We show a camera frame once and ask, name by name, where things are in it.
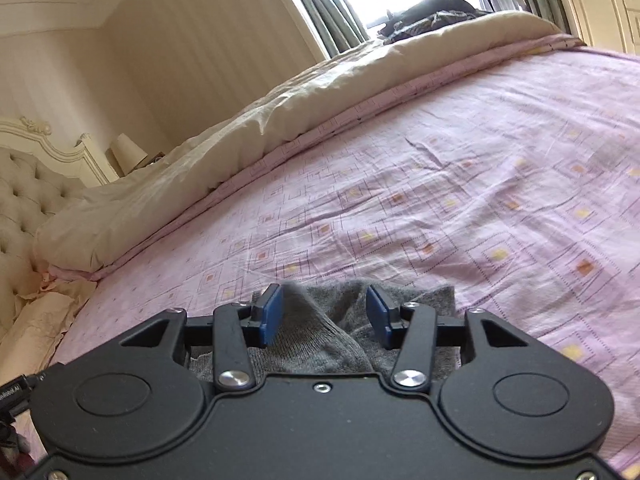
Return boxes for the beige duvet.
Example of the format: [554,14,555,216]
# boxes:
[32,9,587,282]

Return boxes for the cream pillow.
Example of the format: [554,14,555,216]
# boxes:
[0,266,99,377]

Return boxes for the cream wardrobe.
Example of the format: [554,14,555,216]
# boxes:
[546,0,640,57]

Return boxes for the dark red cloth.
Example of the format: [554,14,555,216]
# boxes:
[0,420,31,480]

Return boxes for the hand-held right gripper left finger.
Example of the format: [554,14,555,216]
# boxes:
[117,283,284,392]

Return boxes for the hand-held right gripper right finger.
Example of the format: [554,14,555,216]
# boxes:
[366,285,533,392]

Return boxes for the pile of dark clothes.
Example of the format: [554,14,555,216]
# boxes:
[376,0,495,44]

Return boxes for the bed with pink patterned sheet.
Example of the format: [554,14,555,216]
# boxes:
[47,34,640,471]

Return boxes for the cream table lamp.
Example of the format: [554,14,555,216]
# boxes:
[108,132,149,177]

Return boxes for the grey argyle knit sweater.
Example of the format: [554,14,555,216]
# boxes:
[189,280,463,383]

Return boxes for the cream tufted headboard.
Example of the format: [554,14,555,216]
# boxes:
[0,116,120,333]

